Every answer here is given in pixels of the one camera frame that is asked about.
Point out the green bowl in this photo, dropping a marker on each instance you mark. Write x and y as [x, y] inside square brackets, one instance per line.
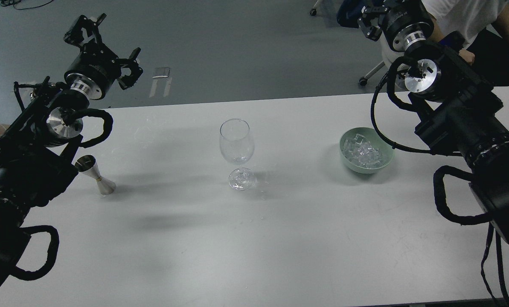
[376, 140]

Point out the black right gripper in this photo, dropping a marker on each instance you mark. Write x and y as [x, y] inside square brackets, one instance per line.
[402, 23]

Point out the clear wine glass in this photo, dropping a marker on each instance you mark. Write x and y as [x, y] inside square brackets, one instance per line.
[237, 147]

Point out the seated person white shirt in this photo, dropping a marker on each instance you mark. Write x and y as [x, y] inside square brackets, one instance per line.
[485, 26]

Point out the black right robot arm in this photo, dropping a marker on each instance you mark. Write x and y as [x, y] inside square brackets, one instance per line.
[456, 107]

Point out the steel cocktail jigger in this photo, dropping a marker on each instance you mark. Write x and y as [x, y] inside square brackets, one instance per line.
[87, 165]

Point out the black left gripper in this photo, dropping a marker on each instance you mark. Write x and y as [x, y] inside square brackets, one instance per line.
[96, 64]

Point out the clear ice cubes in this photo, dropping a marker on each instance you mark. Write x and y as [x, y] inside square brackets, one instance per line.
[362, 153]

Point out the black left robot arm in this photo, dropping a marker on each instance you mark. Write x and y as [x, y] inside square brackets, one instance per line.
[38, 149]

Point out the white office chair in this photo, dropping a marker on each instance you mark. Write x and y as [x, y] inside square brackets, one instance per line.
[388, 56]

